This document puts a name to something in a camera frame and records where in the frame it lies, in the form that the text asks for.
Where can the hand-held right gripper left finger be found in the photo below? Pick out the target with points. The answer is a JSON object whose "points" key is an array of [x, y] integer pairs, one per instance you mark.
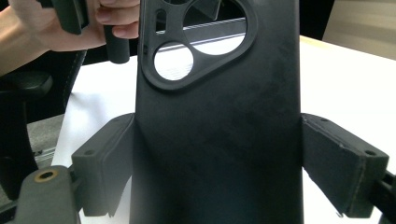
{"points": [[102, 165]]}

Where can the black office chair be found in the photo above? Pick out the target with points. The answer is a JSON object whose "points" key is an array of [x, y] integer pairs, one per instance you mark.
{"points": [[18, 140]]}

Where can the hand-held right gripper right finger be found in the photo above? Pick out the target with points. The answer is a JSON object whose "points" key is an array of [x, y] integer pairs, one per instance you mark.
{"points": [[342, 168]]}

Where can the metal floor rail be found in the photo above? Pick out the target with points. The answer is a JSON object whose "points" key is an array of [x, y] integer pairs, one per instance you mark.
{"points": [[218, 29], [45, 154]]}

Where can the black phone case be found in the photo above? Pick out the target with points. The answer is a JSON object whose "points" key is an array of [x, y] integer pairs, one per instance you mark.
{"points": [[218, 140]]}

